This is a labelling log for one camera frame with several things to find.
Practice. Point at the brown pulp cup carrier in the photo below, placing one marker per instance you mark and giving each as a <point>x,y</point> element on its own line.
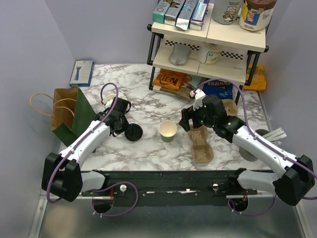
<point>230,107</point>
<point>201,150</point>

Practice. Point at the blue doritos chips bag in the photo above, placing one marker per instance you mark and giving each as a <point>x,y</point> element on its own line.
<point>221,89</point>

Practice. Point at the rear brown pulp cup carrier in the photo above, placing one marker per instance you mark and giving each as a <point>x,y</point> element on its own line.
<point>230,107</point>

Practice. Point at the silver blue toothpaste box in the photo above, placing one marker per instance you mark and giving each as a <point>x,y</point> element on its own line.
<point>183,20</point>

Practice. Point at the white blue toothpaste box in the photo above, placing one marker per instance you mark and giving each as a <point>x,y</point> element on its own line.
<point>197,19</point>

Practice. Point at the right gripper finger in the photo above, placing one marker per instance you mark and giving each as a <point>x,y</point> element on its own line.
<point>186,117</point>
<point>197,118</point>

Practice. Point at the brown paper bag green side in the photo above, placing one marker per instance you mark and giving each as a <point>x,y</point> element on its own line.
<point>71,114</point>

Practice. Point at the orange kettle chips bag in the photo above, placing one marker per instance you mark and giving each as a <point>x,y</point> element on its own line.
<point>169,79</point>

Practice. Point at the white paper roll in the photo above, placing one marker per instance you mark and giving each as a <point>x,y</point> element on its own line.
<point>209,53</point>

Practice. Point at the grey cup with straws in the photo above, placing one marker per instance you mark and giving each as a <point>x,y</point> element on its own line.
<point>272,136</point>

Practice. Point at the green paper cup stack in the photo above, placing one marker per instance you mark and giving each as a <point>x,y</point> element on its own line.
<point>108,98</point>

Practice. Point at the black plastic lid stack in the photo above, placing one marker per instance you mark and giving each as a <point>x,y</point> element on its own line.
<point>134,132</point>

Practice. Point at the cream black tiered shelf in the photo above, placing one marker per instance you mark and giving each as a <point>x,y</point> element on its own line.
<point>241,49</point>

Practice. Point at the yellow snack bag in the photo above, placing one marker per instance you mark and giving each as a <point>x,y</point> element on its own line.
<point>258,81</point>

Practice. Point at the single green paper cup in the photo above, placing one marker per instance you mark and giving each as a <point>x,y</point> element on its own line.
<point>167,130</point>

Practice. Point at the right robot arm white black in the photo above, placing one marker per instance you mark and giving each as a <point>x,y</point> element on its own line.
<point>291,178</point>

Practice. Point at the white cartoon canister brown lid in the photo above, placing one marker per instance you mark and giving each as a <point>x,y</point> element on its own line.
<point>256,14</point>

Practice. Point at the grey cartoon mug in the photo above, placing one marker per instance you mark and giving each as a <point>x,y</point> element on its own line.
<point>225,11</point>

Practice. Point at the blue razor package box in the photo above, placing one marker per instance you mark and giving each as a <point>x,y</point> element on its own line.
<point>82,73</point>

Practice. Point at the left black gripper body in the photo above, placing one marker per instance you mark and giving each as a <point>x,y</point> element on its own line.
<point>124,124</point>

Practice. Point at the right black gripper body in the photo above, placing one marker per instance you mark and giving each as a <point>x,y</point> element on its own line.
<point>209,121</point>

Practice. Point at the teal toothpaste box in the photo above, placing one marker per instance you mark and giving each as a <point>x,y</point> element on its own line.
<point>160,10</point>

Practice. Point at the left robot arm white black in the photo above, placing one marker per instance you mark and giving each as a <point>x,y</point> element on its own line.
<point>62,175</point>

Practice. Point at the front brown pulp cup carrier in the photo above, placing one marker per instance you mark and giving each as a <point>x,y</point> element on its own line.
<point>201,150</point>

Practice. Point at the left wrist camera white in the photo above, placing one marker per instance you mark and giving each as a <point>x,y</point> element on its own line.
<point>108,105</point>

